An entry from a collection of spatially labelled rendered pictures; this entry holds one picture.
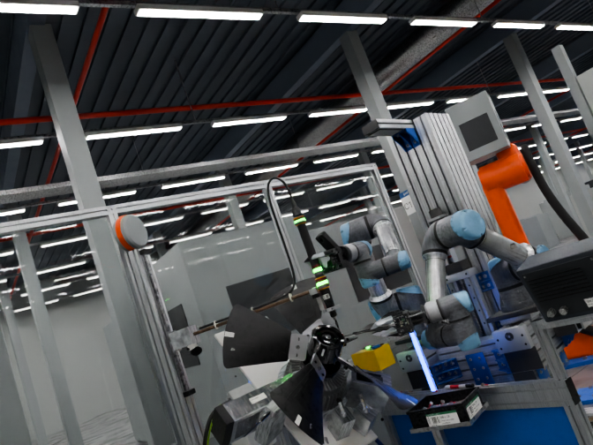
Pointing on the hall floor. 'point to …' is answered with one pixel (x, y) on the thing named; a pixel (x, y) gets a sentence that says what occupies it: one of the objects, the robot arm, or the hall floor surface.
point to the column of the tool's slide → (187, 426)
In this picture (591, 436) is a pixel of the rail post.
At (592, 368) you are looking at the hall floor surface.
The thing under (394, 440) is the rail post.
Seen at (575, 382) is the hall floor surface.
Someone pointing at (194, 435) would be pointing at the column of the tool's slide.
